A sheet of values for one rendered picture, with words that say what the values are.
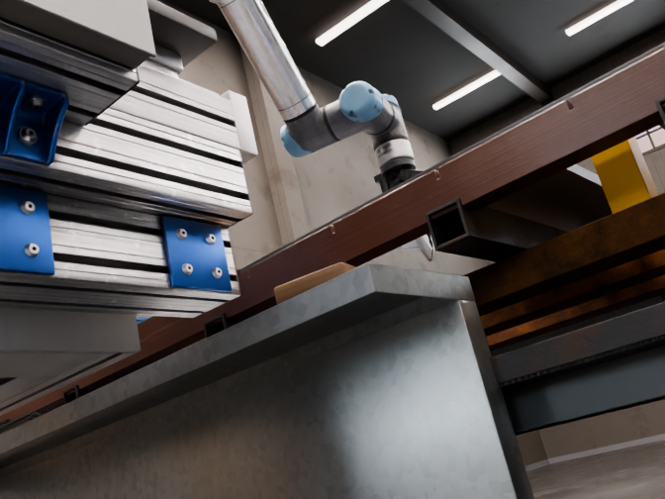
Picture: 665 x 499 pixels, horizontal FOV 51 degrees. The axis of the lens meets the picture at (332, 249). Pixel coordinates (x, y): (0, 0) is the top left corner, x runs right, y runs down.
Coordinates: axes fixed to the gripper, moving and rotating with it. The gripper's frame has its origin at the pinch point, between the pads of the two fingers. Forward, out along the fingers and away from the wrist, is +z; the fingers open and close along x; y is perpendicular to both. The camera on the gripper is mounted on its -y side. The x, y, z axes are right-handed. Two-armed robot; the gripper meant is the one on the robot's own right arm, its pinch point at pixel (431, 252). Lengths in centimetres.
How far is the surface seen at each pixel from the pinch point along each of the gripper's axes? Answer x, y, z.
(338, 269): 52, -16, 14
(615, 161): 24, -43, 7
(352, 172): -639, 440, -362
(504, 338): -15.0, -2.3, 17.8
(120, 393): 61, 17, 20
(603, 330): 42, -40, 29
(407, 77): -743, 369, -512
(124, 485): 45, 43, 30
